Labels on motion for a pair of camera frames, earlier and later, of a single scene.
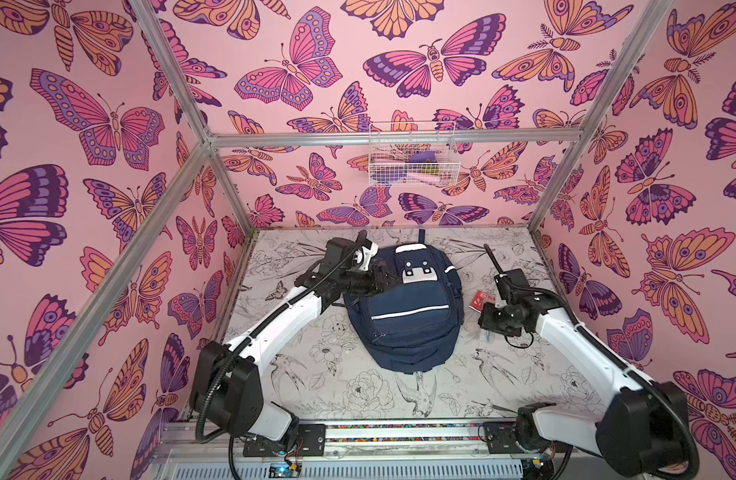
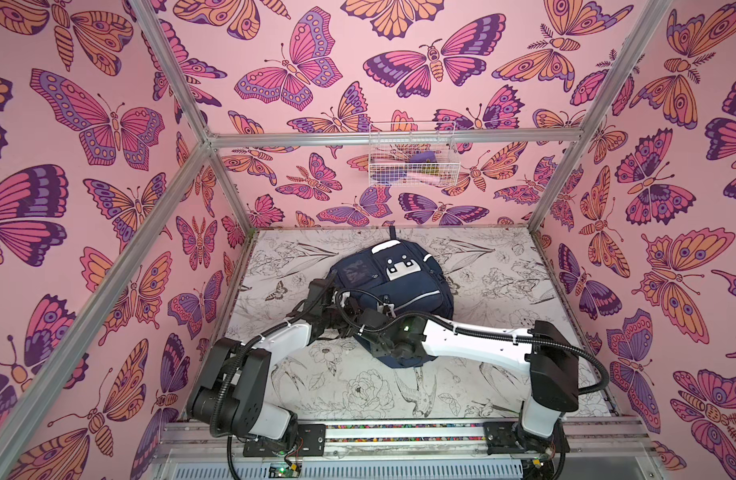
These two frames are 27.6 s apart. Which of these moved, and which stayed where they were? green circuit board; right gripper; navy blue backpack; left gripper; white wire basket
Moved: right gripper; navy blue backpack; left gripper
Stayed: green circuit board; white wire basket
